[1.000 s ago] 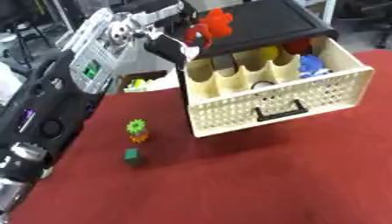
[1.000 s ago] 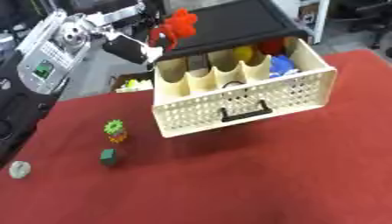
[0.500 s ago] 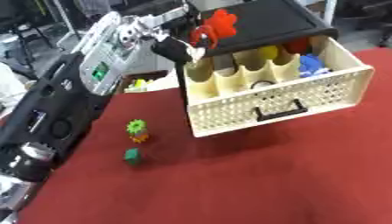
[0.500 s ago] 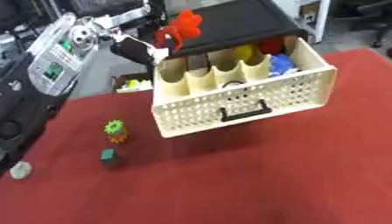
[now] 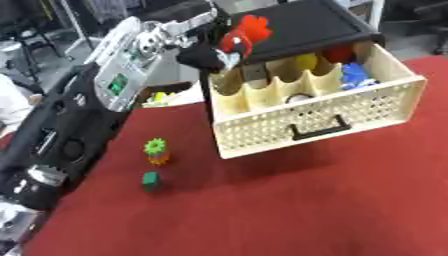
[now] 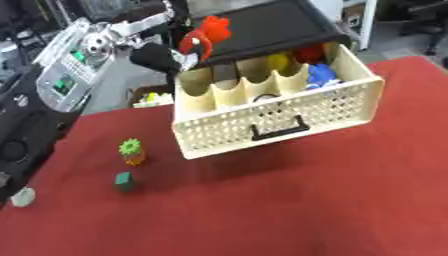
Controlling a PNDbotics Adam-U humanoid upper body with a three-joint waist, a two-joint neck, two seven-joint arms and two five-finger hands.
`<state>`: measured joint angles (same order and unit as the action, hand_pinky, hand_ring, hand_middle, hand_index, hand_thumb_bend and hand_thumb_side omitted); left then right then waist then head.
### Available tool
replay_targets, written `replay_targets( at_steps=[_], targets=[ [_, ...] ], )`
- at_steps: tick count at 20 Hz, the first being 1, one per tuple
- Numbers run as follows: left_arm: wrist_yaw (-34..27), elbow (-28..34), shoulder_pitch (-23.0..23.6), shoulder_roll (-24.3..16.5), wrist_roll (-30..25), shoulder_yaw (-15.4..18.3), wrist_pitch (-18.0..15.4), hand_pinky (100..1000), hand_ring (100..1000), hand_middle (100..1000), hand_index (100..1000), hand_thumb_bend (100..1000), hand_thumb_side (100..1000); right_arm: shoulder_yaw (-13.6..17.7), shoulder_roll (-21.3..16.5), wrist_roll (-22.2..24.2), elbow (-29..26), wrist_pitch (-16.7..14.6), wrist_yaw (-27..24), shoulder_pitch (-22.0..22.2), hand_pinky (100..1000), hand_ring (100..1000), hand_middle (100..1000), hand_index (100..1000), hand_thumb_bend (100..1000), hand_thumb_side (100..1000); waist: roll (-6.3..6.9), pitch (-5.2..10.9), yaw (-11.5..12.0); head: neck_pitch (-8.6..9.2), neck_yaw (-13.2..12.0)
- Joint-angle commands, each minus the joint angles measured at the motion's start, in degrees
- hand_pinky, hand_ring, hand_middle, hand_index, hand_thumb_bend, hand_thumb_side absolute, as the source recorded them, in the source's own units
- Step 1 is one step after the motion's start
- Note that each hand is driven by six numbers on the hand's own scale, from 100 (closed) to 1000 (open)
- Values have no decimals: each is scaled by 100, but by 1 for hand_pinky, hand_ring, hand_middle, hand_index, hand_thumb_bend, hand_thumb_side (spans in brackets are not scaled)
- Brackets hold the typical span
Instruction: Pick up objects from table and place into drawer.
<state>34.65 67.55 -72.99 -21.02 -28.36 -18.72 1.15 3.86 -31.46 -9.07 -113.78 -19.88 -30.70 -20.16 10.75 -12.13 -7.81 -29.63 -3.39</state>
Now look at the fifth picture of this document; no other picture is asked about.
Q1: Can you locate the pale compartment drawer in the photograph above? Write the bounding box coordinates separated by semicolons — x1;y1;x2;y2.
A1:
206;40;429;160

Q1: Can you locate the red soft toy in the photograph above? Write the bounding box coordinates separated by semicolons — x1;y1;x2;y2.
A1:
218;14;275;58

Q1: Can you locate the black drawer handle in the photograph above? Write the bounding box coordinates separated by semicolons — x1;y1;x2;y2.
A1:
287;114;354;141

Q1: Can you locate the yellow ball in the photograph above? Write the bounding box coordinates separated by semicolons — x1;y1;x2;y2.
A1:
292;53;321;72

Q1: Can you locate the green block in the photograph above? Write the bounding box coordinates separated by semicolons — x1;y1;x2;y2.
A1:
140;171;161;192

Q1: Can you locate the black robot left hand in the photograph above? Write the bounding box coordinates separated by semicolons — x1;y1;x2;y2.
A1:
175;42;242;74

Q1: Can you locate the blue toy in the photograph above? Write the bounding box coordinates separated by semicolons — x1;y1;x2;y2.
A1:
339;63;378;90

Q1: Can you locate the person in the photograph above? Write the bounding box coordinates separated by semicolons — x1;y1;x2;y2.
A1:
0;73;44;138

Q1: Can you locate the box with yellow-green items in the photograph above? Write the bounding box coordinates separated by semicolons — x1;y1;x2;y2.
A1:
136;81;205;108

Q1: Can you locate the red ball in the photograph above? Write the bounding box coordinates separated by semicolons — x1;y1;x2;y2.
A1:
323;44;356;64

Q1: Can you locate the black and white round object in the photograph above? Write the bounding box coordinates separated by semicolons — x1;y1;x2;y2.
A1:
283;93;315;104

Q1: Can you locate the green and orange gear toy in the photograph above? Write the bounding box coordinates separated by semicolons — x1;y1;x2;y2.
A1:
141;138;172;167

